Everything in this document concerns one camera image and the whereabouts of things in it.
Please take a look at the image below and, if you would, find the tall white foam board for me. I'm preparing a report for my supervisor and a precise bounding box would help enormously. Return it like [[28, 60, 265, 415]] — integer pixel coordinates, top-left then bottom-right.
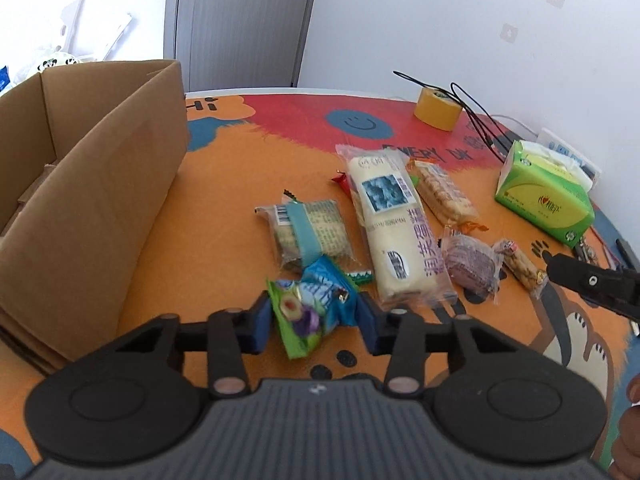
[[55, 0, 101, 61]]

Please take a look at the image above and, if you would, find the thin red wire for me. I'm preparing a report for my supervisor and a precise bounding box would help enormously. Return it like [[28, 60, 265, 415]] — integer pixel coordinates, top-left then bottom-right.
[[590, 227, 626, 268]]

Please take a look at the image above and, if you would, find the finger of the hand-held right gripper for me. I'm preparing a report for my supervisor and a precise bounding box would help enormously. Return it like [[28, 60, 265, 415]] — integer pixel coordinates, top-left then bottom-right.
[[544, 254, 640, 322]]

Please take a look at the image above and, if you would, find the bunch of keys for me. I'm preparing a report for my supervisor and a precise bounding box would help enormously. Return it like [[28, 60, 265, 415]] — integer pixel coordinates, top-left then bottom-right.
[[572, 242, 601, 266]]

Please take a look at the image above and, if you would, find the person's right hand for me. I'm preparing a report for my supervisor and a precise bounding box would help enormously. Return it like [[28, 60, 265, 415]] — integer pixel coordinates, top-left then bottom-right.
[[614, 374, 640, 480]]

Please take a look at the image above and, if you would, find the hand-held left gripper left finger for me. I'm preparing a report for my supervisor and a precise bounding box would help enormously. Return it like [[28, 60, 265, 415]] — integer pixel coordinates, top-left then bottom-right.
[[107, 290, 273, 397]]

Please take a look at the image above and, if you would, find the long white bread packet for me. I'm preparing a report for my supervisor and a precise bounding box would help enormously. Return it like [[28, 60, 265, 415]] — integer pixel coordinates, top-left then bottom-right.
[[335, 144, 458, 311]]

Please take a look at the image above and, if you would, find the brown cardboard box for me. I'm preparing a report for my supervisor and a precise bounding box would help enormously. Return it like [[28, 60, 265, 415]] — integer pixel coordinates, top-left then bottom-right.
[[0, 59, 190, 376]]

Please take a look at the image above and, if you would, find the clear biscuit packet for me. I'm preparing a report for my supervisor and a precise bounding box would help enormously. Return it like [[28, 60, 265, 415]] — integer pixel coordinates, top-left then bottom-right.
[[406, 157, 488, 233]]

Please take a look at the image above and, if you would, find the peanut snack packet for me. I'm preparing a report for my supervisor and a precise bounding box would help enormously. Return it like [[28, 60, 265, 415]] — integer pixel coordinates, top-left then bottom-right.
[[492, 239, 548, 298]]

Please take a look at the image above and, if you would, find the green tissue pack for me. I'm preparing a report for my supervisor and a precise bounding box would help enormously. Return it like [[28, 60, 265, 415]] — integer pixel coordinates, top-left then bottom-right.
[[494, 140, 596, 248]]

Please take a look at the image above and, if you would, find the white power strip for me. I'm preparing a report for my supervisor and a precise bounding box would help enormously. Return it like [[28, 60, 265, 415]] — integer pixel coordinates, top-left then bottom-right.
[[537, 127, 603, 191]]

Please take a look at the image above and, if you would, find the black cable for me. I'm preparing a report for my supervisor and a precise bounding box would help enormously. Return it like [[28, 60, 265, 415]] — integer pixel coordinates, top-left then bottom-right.
[[392, 70, 516, 161]]

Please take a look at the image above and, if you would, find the green candy packet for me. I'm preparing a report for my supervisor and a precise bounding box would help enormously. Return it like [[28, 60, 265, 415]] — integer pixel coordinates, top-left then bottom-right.
[[265, 279, 341, 360]]

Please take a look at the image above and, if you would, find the grey door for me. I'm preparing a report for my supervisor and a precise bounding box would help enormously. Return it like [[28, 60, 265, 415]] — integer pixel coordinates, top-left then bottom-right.
[[164, 0, 323, 92]]

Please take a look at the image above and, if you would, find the colourful printed table mat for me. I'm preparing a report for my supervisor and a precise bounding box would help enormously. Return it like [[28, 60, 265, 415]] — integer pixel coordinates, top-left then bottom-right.
[[0, 87, 640, 480]]

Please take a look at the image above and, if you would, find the short white foam board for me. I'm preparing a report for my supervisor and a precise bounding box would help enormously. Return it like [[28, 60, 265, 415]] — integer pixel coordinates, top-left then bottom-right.
[[100, 12, 133, 61]]

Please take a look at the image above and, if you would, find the green banded cracker packet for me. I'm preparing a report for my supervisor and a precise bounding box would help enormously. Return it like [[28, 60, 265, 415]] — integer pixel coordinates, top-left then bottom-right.
[[254, 199, 358, 273]]

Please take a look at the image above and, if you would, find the purple cake packet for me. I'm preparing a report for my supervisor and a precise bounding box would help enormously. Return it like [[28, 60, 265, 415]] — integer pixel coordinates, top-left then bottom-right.
[[440, 225, 503, 306]]

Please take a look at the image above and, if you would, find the white cable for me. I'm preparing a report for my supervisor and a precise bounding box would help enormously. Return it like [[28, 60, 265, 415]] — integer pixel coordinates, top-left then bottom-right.
[[492, 112, 543, 137]]

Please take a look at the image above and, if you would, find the blue snack packet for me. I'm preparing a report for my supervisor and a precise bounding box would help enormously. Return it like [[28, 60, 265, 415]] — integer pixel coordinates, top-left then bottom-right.
[[300, 254, 362, 333]]

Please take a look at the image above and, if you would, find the yellow tape roll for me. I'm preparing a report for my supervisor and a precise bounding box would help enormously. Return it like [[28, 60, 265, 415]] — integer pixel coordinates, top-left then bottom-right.
[[414, 86, 463, 132]]

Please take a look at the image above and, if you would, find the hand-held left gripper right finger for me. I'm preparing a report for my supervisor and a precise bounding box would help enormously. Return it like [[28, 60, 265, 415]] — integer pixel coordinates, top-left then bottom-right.
[[357, 292, 543, 397]]

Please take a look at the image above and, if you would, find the panda print toilet seat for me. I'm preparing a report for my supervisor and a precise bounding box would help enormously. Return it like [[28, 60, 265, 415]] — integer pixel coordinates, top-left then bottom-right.
[[30, 50, 83, 75]]

